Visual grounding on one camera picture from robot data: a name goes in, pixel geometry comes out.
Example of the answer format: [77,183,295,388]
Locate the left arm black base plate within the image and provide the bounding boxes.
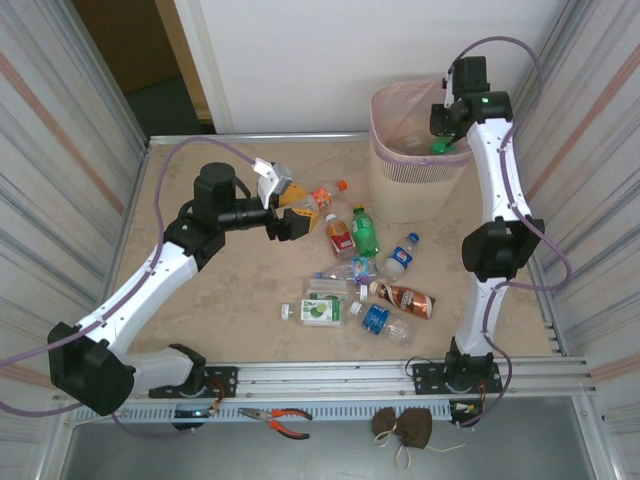
[149,366,239,400]

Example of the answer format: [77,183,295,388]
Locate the clear bottle blue label white cap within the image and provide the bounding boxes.
[348,300,417,349]

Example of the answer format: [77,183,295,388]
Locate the black base electronics box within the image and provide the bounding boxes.
[448,399,484,429]
[172,407,219,432]

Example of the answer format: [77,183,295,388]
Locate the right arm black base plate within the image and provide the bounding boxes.
[410,360,503,396]

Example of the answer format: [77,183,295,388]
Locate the brown shiny bottle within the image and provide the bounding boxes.
[368,280,436,320]

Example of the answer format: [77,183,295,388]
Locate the white slotted cable duct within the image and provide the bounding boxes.
[127,399,454,424]

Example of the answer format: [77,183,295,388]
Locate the orange handled pliers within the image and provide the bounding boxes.
[237,406,314,441]

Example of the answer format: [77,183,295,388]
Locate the red label bottle white cap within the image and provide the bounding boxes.
[324,213,357,260]

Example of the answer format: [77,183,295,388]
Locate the mesh bin with pink liner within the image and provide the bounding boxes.
[368,79,482,225]

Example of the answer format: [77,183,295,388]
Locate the long aluminium mounting rail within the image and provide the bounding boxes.
[119,355,599,401]

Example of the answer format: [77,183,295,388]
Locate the clear bottle purple label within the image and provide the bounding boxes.
[313,255,381,287]

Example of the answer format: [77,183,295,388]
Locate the green bottle yellow cap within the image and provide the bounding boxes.
[349,202,381,259]

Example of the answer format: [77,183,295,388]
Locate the white door frame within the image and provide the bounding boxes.
[154,0,236,135]

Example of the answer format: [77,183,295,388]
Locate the clear bottle orange cap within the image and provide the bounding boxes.
[297,179,350,214]

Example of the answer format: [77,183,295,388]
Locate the brown cloth pouch with string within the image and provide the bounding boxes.
[370,406,467,472]

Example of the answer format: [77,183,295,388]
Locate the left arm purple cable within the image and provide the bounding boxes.
[0,135,261,440]

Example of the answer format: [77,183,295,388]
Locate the lime label clear bottle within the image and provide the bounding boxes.
[279,298,347,329]
[303,277,370,303]

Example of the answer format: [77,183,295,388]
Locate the aluminium table edge rail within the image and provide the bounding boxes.
[147,131,374,147]
[492,134,569,357]

